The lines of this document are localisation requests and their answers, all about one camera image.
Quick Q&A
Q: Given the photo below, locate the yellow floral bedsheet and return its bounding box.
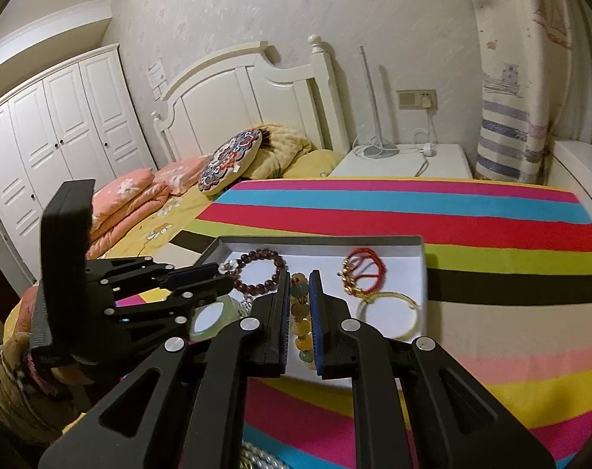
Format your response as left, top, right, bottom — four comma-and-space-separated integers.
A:
4, 186, 211, 342

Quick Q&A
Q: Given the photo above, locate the white pearl necklace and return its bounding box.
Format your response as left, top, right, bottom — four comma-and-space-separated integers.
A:
239, 440, 293, 469

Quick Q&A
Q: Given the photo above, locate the white bed headboard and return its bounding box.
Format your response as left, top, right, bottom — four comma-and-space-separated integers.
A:
152, 35, 350, 162

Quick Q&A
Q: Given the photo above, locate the white charger cable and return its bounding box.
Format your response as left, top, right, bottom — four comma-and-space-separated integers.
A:
398, 107, 441, 177

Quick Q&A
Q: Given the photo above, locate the yellow green stone bead bracelet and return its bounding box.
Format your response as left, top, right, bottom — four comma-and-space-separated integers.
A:
289, 272, 318, 371

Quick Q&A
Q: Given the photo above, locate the tan plush pillow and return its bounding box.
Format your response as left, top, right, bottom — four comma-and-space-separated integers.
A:
242, 124, 344, 180

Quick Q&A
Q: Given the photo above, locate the rainbow striped round mat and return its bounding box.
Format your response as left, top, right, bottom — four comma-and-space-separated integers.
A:
113, 179, 592, 468

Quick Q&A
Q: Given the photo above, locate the striped boat print curtain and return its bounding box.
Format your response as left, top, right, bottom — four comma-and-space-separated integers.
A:
472, 0, 572, 183

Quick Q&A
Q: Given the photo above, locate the embroidered round cushion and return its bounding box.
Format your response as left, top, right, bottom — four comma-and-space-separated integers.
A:
197, 128, 263, 196

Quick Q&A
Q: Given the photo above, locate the dark red bead bracelet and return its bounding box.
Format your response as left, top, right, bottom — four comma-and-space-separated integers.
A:
231, 247, 288, 297

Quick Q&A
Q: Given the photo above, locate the white nightstand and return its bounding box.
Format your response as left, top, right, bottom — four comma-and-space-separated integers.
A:
330, 144, 472, 180

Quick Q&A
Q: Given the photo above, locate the green jade bangle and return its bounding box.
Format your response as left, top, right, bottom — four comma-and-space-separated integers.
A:
189, 295, 246, 343

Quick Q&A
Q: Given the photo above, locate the wall socket with charger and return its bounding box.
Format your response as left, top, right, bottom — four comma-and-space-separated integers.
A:
396, 90, 438, 111

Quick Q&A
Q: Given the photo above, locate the gold bangle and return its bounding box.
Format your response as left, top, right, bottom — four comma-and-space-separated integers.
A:
355, 291, 422, 342

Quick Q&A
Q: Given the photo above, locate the white side desk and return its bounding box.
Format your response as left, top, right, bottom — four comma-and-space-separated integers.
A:
545, 140, 592, 219

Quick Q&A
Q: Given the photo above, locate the red cord gold bracelet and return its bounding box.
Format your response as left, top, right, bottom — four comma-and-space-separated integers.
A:
337, 247, 388, 300

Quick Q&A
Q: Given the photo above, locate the pink folded quilt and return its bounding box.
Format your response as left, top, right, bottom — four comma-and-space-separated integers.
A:
86, 156, 208, 260

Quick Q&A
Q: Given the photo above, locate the plaid plush slipper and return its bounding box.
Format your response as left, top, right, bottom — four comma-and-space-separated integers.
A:
0, 333, 89, 444

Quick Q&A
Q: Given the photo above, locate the grey cardboard tray box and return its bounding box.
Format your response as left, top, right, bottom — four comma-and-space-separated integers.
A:
190, 234, 430, 382

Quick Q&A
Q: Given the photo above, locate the white wardrobe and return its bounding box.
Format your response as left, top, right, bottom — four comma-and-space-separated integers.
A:
0, 45, 155, 278

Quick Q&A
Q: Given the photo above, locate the silver leaf brooch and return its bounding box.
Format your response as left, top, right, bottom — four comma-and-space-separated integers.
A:
219, 260, 254, 317

